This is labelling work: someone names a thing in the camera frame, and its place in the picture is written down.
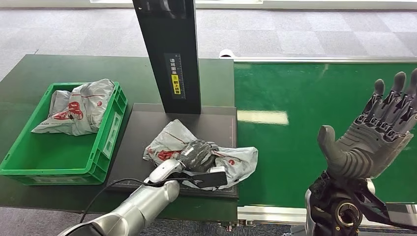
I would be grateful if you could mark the aluminium conveyor frame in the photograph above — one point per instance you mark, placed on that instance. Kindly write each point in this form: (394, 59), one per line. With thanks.
(325, 59)

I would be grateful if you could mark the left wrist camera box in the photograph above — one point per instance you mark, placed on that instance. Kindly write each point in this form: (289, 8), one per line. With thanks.
(211, 179)

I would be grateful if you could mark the crumpled grey courier bag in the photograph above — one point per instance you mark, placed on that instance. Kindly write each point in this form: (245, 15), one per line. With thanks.
(81, 110)

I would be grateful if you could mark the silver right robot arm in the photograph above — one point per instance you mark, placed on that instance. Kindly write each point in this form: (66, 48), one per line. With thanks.
(335, 208)

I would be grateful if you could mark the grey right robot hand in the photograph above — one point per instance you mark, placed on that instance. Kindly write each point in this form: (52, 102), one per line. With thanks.
(361, 153)

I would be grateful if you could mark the long grey courier bag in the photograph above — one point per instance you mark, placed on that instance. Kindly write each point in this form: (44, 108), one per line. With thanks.
(238, 159)

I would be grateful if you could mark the clear crate label pocket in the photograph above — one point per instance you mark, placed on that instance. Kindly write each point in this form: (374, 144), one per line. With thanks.
(111, 135)

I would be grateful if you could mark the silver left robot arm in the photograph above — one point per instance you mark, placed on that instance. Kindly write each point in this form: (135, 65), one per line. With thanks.
(140, 205)

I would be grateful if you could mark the green conveyor belt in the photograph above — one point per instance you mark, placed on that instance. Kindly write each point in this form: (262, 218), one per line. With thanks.
(293, 156)

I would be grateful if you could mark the black inbound scanning machine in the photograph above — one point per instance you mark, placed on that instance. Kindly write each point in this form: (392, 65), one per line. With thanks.
(143, 136)

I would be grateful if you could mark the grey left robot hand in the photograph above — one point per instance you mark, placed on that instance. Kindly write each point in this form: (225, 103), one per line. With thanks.
(197, 154)

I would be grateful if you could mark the black yellow column label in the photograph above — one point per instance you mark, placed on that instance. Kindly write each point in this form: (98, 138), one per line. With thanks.
(175, 75)

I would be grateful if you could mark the green plastic crate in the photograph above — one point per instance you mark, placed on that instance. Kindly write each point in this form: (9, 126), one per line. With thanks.
(49, 156)

